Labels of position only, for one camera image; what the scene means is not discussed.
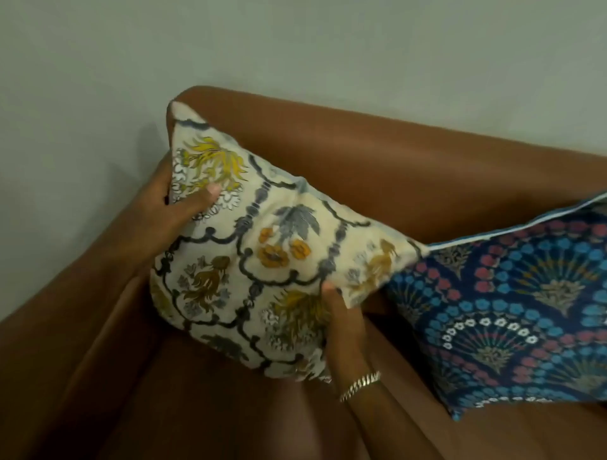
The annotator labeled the person's right hand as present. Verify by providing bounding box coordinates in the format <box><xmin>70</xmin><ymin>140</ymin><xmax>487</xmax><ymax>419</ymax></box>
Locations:
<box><xmin>321</xmin><ymin>281</ymin><xmax>380</xmax><ymax>388</ymax></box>

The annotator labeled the person's left hand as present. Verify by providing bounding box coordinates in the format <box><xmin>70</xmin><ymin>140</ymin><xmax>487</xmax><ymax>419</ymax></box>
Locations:
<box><xmin>127</xmin><ymin>153</ymin><xmax>222</xmax><ymax>266</ymax></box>

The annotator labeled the cream floral cushion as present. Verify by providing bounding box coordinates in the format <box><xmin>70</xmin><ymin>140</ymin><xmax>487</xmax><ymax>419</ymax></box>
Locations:
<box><xmin>150</xmin><ymin>100</ymin><xmax>430</xmax><ymax>384</ymax></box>

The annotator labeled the person's right forearm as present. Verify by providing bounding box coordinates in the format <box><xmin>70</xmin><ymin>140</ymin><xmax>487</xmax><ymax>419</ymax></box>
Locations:
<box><xmin>339</xmin><ymin>379</ymin><xmax>451</xmax><ymax>460</ymax></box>

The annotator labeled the person's left forearm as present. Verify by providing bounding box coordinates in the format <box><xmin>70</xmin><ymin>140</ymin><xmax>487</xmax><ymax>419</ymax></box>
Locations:
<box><xmin>0</xmin><ymin>237</ymin><xmax>152</xmax><ymax>427</ymax></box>

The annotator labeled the brown leather sofa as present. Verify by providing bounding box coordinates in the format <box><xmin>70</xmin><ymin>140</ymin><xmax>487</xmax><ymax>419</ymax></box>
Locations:
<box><xmin>0</xmin><ymin>85</ymin><xmax>607</xmax><ymax>460</ymax></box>

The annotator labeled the blue patterned cushion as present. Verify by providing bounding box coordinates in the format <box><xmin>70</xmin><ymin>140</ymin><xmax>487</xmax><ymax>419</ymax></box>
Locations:
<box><xmin>385</xmin><ymin>191</ymin><xmax>607</xmax><ymax>422</ymax></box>

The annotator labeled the silver chain bracelet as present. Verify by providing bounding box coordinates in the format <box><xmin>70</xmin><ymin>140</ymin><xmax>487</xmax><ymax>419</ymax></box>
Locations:
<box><xmin>339</xmin><ymin>371</ymin><xmax>382</xmax><ymax>403</ymax></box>

